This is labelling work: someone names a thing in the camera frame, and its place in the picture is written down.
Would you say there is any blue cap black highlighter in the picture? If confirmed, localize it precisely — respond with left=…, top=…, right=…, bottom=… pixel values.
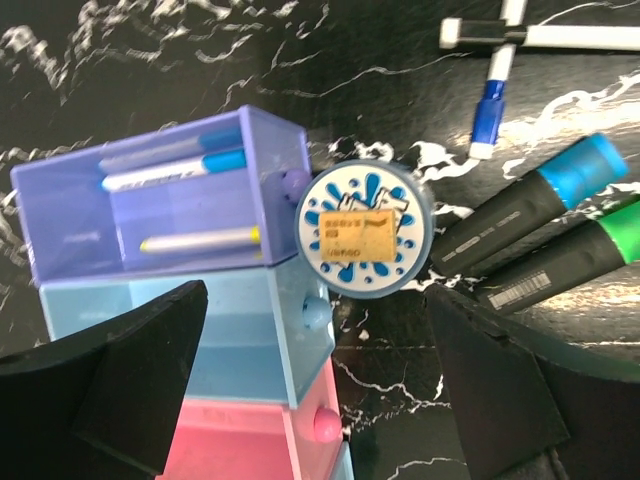
left=431, top=133, right=630, bottom=276

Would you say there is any round blue tape tin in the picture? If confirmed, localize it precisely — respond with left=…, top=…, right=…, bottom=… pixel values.
left=295, top=160, right=435, bottom=299

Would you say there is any green cap black highlighter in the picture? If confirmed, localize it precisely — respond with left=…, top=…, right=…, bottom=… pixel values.
left=474, top=199, right=639, bottom=314

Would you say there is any blue capped white marker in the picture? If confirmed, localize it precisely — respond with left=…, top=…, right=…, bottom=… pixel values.
left=101, top=149, right=247, bottom=192

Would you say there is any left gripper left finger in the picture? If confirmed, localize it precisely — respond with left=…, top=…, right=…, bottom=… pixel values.
left=1, top=280, right=208, bottom=479

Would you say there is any light blue drawer box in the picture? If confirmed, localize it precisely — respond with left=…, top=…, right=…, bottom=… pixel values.
left=329, top=442, right=355, bottom=480
left=39, top=257, right=335, bottom=408

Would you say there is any yellow capped white marker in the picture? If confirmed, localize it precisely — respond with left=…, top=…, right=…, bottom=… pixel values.
left=138, top=226, right=261, bottom=254

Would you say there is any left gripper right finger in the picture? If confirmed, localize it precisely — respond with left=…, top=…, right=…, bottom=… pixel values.
left=425, top=285, right=639, bottom=479

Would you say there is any pink drawer box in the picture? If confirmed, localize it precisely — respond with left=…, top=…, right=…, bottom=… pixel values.
left=159, top=360, right=343, bottom=480

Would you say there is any black cap white pen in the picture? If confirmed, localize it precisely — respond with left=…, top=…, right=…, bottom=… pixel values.
left=439, top=18, right=639, bottom=51

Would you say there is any blue tip white pen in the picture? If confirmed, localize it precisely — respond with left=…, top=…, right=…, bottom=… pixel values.
left=468, top=0, right=527, bottom=160

